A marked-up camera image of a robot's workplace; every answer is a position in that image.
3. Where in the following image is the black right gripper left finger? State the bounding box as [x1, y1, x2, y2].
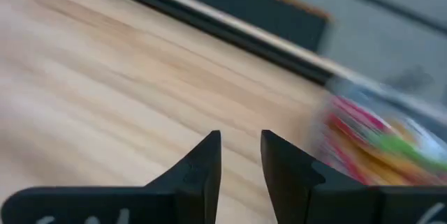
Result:
[0, 129, 223, 224]

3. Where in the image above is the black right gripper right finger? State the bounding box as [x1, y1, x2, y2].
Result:
[260, 129, 447, 224]

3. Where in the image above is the clear plastic bin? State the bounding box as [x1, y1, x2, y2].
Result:
[314, 76, 447, 187]

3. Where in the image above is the black aluminium table frame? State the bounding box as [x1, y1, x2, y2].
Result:
[75, 0, 447, 127]

